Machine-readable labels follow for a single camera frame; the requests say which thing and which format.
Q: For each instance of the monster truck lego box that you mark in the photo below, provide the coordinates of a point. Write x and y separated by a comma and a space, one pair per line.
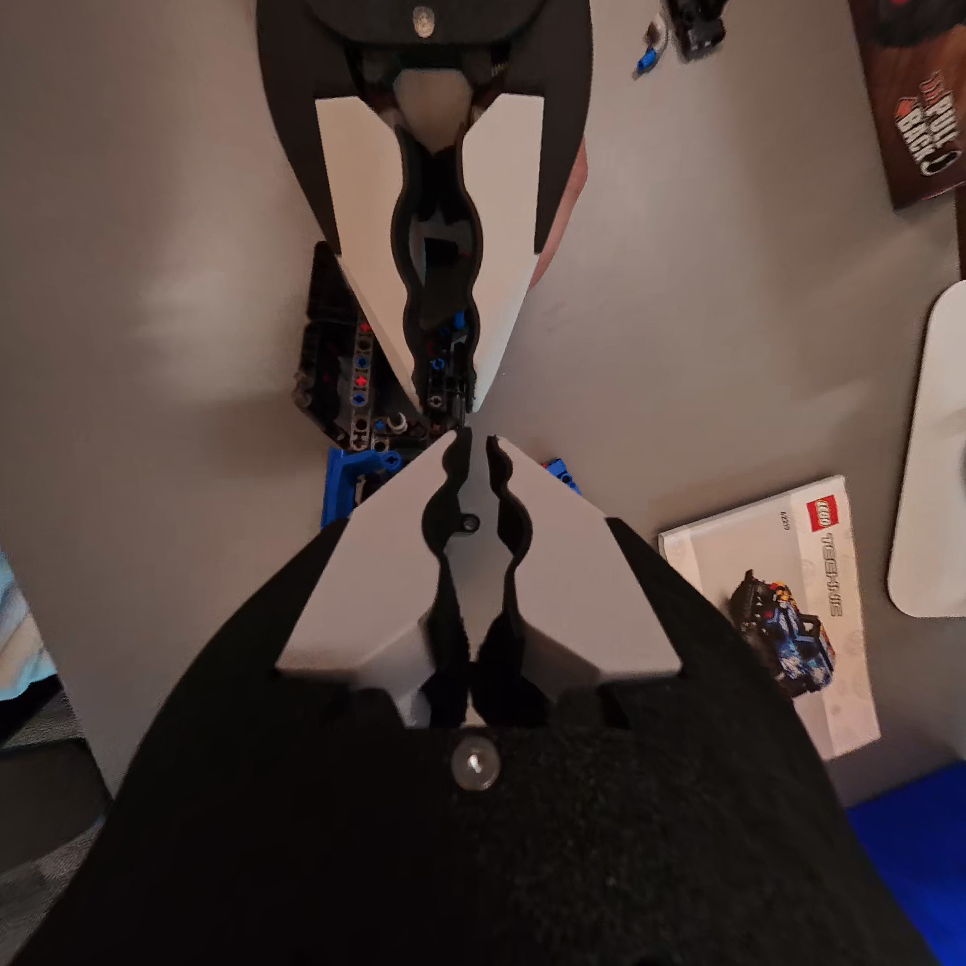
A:
913, 98

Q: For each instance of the small dark lego assembly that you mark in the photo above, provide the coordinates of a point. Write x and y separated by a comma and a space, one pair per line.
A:
698, 26

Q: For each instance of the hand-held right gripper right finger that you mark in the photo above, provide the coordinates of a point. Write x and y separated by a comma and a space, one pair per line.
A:
581, 589

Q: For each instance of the instruction sheet on stand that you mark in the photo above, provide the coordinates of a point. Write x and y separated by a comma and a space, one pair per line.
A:
936, 453

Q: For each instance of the lego instruction booklet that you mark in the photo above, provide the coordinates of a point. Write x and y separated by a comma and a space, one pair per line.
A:
762, 604

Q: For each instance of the black lego truck chassis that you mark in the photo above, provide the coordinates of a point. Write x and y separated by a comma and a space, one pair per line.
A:
339, 362

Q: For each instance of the blue lego pin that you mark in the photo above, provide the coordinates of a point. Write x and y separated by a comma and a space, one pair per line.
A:
646, 63

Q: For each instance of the person's left hand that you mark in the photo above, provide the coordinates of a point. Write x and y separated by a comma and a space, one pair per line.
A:
566, 219

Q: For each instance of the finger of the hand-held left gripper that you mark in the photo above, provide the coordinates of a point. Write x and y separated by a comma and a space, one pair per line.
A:
505, 226
362, 226

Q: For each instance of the blue storage bin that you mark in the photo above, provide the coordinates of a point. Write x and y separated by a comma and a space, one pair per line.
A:
917, 868

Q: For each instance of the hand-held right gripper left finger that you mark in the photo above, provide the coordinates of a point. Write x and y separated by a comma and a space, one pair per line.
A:
362, 589

